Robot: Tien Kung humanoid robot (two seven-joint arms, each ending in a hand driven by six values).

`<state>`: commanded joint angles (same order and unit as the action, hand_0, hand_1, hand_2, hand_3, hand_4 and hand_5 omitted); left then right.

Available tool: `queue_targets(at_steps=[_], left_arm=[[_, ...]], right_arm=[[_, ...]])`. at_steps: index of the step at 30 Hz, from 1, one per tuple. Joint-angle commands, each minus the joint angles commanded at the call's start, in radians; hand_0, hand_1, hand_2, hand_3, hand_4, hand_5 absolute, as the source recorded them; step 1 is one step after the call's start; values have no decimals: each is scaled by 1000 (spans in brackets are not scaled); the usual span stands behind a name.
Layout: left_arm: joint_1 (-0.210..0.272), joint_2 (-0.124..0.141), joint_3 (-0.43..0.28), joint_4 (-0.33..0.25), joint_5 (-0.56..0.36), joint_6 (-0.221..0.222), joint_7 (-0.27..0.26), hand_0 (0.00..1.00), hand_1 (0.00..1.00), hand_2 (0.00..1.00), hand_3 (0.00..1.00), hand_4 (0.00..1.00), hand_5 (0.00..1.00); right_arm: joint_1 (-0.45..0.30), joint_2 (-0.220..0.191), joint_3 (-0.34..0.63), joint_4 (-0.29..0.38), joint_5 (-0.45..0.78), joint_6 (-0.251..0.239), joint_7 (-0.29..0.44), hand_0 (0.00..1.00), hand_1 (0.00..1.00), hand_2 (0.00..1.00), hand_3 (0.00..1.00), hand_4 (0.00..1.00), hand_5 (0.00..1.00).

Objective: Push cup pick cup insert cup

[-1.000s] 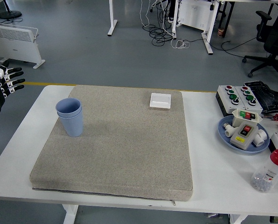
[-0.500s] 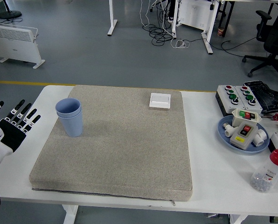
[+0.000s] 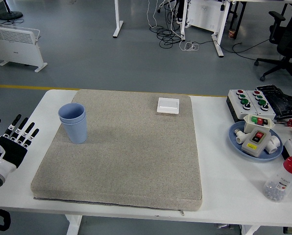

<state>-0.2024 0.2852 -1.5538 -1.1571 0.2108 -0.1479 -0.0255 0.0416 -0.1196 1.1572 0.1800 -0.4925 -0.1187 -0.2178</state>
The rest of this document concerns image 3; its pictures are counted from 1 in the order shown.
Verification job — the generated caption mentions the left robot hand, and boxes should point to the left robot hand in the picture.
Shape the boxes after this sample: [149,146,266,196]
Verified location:
[0,114,40,177]

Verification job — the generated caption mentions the blue ribbed cup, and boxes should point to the blue ribbed cup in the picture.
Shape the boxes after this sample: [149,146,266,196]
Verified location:
[59,115,88,144]
[58,102,86,123]

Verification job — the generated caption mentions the white table leg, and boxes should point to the white table leg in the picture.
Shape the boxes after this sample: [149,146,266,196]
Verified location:
[64,214,83,235]
[241,224,262,235]

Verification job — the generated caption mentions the white panel heater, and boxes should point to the white panel heater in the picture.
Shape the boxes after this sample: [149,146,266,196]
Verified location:
[185,0,229,34]
[0,23,48,73]

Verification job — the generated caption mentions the grey-brown mat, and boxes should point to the grey-brown mat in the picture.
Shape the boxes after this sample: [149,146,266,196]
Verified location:
[30,89,203,212]

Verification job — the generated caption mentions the black fan stand base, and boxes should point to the black fan stand base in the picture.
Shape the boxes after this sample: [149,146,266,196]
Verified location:
[0,0,24,21]

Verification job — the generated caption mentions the white desk leg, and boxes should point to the white desk leg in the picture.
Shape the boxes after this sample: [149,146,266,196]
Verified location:
[180,0,190,41]
[211,4,231,58]
[112,0,124,38]

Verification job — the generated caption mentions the blue plate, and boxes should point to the blue plate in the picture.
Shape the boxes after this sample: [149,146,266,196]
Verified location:
[228,120,284,163]

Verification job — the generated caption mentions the white pipe fitting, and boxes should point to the white pipe fitting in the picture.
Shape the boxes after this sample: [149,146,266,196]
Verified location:
[266,135,282,154]
[234,129,247,145]

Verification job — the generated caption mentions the grey four-button control box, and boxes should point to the grey four-button control box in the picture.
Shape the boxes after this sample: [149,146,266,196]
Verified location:
[228,89,259,122]
[245,90,276,120]

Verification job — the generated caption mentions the clear bottle with red cap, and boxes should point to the clear bottle with red cap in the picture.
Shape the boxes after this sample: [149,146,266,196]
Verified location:
[263,152,292,203]

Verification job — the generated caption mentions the black foot pedal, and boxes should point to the black foot pedal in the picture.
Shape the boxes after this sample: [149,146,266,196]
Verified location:
[255,84,292,121]

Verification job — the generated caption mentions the black office chair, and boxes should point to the black office chair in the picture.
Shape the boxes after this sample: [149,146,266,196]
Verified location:
[254,0,292,91]

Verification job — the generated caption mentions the white wall switch panel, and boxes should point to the white wall switch panel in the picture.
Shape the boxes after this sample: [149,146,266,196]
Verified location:
[156,97,181,115]

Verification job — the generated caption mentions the white hanging cable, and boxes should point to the white hanging cable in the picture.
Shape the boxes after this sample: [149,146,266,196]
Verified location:
[146,0,159,29]

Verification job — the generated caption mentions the black floor cables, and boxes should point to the black floor cables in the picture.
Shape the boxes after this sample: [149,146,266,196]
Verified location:
[149,0,186,48]

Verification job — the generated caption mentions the white coiled floor cable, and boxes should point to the white coiled floor cable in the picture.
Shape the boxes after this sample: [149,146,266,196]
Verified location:
[179,41,200,52]

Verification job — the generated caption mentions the white green-red button switch box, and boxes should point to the white green-red button switch box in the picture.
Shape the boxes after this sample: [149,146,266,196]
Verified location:
[243,114,276,134]

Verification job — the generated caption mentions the grey red-black push-button switch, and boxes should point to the grey red-black push-button switch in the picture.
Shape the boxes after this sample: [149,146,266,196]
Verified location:
[241,128,270,157]

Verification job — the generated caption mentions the black floor cable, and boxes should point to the black floor cable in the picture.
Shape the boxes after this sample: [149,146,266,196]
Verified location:
[231,39,271,61]

